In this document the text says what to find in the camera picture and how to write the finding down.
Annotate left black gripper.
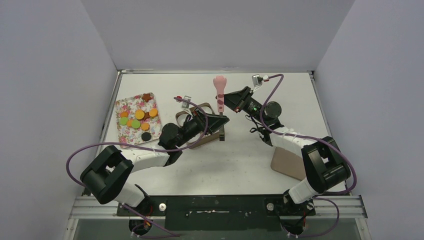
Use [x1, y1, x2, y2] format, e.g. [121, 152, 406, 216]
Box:
[174, 107, 229, 148]

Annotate pink cat paw tongs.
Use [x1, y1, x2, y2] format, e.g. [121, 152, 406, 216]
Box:
[212, 75, 228, 142]

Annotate orange flower cookie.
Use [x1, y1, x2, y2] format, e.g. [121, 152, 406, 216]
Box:
[140, 122, 150, 131]

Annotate black round cookie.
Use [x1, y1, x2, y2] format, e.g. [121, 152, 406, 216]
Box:
[141, 132, 152, 142]

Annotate orange round cookie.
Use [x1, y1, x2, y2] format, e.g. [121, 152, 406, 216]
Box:
[134, 109, 145, 120]
[149, 108, 158, 118]

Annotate green round cookie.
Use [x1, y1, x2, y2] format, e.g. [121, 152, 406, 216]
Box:
[130, 119, 141, 129]
[119, 116, 129, 126]

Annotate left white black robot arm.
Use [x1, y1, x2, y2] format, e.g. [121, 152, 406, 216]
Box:
[80, 111, 230, 215]

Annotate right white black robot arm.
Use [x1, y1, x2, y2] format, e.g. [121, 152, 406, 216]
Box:
[216, 86, 353, 214]

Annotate brown square cookie box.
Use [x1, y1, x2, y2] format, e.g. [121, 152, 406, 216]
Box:
[175, 102, 223, 150]

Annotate brown star cookie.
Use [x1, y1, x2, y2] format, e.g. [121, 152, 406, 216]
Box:
[141, 93, 152, 103]

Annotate brown box lid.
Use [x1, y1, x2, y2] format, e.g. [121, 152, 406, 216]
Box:
[270, 147, 306, 181]

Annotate floral cookie tray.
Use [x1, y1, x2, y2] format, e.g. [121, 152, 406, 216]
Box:
[114, 92, 162, 146]

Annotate orange cookie far left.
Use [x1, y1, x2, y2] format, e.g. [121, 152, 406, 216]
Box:
[120, 111, 129, 118]

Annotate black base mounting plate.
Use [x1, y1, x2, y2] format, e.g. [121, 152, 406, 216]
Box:
[136, 194, 316, 232]

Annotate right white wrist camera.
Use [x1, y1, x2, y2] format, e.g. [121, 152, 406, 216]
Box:
[251, 74, 269, 88]

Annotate aluminium frame rail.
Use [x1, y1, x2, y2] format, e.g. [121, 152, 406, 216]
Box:
[69, 195, 367, 220]

